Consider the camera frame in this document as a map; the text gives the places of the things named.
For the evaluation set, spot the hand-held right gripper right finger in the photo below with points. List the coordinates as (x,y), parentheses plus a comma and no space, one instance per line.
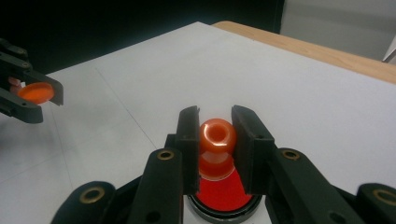
(253,149)

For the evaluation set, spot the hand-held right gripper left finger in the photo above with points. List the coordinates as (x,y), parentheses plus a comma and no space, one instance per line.
(186,149)

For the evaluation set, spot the orange stamp cap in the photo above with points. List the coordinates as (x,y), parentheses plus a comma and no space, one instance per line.
(35,92)

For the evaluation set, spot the orange stamp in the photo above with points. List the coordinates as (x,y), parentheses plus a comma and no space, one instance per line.
(218,137)

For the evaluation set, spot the red round dish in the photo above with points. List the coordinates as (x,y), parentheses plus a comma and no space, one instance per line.
(219,196)

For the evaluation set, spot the large white table mat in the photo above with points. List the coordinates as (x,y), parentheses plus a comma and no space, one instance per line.
(249,77)

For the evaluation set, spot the light grey board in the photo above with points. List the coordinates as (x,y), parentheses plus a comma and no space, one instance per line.
(336,25)

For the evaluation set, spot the white desk frame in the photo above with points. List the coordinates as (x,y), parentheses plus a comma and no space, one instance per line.
(390,51)

